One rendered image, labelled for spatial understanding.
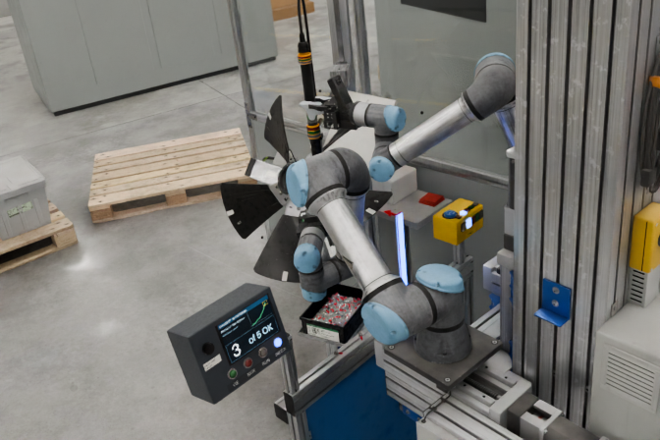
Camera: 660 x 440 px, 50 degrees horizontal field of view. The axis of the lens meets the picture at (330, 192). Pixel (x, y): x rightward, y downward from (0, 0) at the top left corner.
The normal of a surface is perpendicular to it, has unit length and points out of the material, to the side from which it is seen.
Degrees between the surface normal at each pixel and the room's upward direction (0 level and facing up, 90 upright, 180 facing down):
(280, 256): 51
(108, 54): 90
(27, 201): 95
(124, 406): 0
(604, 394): 90
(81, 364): 0
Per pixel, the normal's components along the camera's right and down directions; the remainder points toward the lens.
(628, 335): -0.11, -0.89
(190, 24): 0.50, 0.34
